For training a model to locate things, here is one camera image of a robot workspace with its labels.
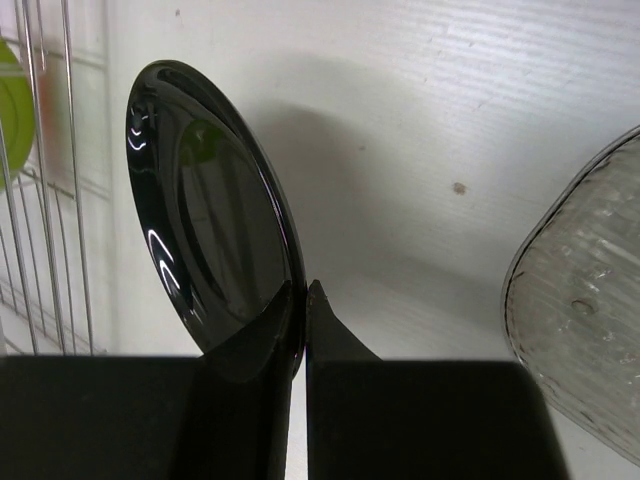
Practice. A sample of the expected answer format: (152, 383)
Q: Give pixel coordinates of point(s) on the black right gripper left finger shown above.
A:
(222, 415)

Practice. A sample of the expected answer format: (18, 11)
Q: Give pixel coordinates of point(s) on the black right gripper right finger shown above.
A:
(369, 418)

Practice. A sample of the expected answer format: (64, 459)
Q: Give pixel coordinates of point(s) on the black plastic plate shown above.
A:
(213, 215)

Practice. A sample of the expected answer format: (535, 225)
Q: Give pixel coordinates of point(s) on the lime green plastic plate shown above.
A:
(17, 111)

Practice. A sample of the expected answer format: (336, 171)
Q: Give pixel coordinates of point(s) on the chrome wire dish rack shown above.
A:
(56, 213)

